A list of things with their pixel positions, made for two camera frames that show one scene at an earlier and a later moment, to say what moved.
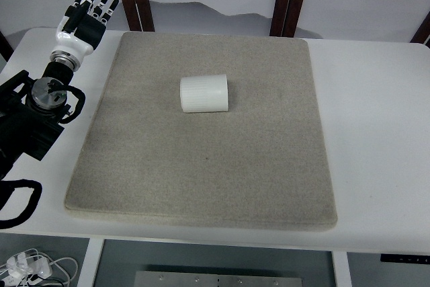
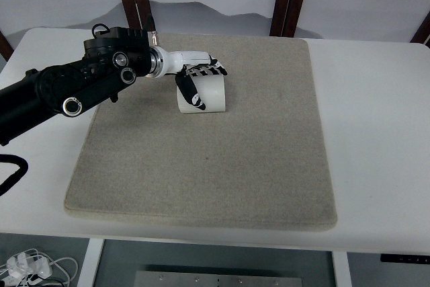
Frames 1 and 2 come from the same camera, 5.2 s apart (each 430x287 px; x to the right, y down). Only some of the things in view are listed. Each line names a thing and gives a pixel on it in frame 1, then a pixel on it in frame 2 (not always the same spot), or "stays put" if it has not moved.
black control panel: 401,257 stays put
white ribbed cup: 204,93 stays put
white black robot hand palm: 89,31 -> 174,62
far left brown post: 6,49 stays put
